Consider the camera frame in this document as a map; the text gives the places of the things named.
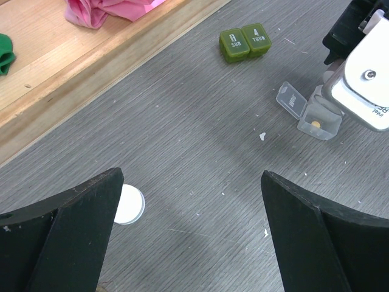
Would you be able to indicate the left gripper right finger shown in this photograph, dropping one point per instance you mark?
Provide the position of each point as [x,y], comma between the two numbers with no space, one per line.
[322,245]

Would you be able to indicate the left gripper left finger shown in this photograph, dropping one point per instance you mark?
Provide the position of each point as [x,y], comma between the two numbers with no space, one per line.
[59,243]

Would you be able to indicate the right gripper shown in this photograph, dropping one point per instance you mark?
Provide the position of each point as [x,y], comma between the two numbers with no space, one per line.
[347,32]

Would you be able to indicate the white bottle cap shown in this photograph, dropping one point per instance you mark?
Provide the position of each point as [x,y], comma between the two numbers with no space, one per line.
[131,205]

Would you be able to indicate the clear pill box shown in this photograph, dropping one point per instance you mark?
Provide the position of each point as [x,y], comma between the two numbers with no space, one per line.
[316,108]

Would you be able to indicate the green pill box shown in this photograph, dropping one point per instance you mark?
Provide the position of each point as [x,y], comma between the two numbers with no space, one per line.
[250,41]

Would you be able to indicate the yellow pill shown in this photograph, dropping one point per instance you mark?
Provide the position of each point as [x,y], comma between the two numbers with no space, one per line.
[316,124]

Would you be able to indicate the wooden clothes rack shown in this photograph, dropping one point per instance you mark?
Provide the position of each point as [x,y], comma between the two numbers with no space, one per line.
[61,67]

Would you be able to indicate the green t-shirt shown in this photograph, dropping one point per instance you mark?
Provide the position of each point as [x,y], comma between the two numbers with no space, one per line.
[7,55]

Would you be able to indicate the pink t-shirt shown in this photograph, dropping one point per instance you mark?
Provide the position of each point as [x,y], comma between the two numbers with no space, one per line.
[93,13]

